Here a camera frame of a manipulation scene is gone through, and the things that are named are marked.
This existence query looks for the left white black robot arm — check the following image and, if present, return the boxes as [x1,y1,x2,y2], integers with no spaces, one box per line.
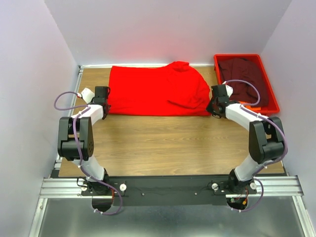
[54,86,113,196]

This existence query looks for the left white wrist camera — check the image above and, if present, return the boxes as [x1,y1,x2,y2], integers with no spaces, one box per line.
[77,87,95,104]

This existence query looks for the orange t shirt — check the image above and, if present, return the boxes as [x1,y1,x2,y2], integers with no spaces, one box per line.
[240,101,261,112]

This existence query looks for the red plastic bin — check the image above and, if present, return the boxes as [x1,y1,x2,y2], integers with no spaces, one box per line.
[214,54,279,115]

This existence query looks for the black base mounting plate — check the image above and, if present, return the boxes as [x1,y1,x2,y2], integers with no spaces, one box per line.
[77,175,257,213]

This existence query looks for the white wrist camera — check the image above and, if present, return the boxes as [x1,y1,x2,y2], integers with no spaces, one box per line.
[77,87,95,104]
[225,84,234,98]

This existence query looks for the bright red t shirt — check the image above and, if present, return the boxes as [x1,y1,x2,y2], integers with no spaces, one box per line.
[108,61,210,116]

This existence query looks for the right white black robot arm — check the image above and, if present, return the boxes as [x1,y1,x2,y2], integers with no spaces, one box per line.
[206,84,288,194]

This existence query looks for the dark maroon t shirt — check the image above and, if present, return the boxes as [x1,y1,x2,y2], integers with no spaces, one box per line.
[218,58,269,107]

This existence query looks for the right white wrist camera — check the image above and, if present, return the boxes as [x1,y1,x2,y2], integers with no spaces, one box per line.
[225,84,234,98]

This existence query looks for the aluminium frame rail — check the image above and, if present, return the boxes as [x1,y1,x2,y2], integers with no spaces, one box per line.
[29,64,307,237]

